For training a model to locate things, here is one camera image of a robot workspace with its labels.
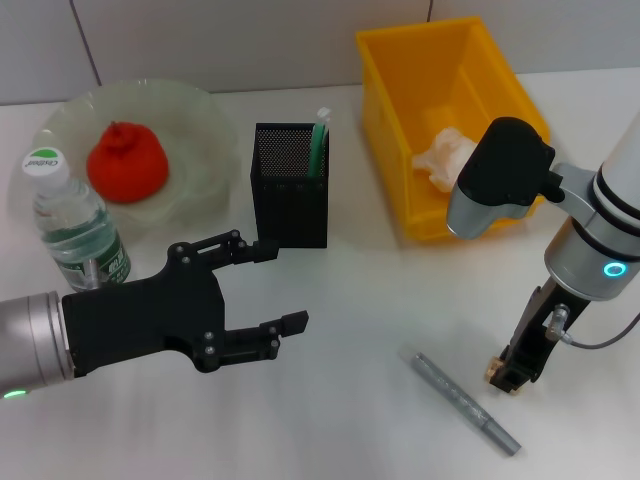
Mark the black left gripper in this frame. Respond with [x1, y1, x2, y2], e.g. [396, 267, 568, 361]
[60, 228, 310, 379]

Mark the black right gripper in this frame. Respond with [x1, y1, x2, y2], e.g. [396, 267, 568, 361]
[492, 277, 592, 395]

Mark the beige eraser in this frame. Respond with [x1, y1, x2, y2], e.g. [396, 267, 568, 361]
[482, 354, 527, 396]

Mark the grey marker pen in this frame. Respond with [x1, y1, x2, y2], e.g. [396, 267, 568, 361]
[409, 351, 523, 457]

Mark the green utility knife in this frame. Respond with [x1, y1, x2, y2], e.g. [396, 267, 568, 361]
[305, 106, 332, 179]

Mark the clear bottle with green label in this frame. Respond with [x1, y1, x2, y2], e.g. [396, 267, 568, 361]
[20, 146, 132, 294]

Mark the white paper ball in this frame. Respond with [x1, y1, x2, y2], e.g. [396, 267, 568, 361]
[410, 127, 480, 194]

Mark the black mesh pen holder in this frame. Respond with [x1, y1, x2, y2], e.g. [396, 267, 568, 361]
[248, 122, 330, 250]

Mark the pale green glass fruit plate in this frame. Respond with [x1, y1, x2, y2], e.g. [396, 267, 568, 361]
[32, 78, 240, 236]

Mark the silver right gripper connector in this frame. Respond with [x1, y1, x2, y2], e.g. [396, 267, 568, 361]
[545, 303, 571, 337]

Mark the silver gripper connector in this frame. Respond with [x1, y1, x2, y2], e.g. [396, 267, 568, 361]
[545, 303, 571, 337]
[83, 258, 104, 290]

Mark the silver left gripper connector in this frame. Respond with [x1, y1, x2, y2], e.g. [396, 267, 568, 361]
[83, 258, 104, 290]

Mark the yellow plastic bin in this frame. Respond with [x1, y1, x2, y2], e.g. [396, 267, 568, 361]
[354, 15, 551, 244]

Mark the grey right arm cable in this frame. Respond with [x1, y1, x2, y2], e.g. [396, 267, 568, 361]
[562, 314, 640, 350]

